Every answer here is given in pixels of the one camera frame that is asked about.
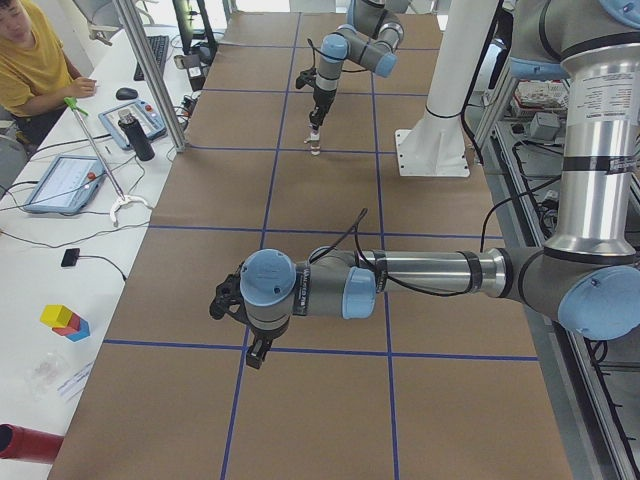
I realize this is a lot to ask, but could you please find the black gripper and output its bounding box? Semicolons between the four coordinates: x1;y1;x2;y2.
309;88;336;133
245;326;283;369

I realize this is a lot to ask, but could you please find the white PPR valve with handle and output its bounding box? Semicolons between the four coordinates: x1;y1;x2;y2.
304;128;321;156

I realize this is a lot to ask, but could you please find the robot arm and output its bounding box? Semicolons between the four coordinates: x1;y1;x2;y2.
235;1;639;368
296;1;404;140

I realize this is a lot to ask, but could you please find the blue teach pendant far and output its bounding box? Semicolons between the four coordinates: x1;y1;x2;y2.
97;99;168;151

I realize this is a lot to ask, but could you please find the blue teach pendant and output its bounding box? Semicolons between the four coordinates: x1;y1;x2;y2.
23;155;105;214
97;99;168;151

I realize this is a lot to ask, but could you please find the blue wooden block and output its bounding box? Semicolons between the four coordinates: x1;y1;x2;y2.
64;316;90;342

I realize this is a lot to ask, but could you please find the black keyboard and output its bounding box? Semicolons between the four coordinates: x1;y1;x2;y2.
133;35;170;81

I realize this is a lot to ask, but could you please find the black water bottle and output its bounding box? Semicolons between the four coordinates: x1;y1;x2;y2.
118;109;155;161

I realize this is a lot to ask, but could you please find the red wooden block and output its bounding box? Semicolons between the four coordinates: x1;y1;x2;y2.
52;314;82;337

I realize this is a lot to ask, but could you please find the black computer mouse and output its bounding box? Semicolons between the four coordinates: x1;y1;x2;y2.
115;87;139;100

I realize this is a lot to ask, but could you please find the brown table mat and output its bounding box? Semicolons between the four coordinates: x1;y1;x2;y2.
47;11;640;480

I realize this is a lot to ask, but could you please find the yellow wooden block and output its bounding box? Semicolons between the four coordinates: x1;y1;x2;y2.
40;304;73;328

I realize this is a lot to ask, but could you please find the small black device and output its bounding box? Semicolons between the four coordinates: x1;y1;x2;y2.
61;248;80;268

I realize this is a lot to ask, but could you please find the reach grabber stick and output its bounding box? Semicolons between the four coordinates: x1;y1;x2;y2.
64;97;151;227

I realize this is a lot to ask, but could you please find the blue teach pendant near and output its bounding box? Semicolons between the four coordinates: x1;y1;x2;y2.
23;155;105;214

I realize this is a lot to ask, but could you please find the red cylinder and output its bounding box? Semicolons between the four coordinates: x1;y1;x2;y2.
1;424;64;464

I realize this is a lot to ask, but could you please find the person in yellow shirt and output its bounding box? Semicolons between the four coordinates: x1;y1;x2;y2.
1;1;97;145

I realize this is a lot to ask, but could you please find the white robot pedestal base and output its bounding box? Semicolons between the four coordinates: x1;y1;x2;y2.
395;0;500;178

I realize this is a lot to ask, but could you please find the aluminium frame post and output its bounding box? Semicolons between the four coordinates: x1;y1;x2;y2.
112;0;186;153

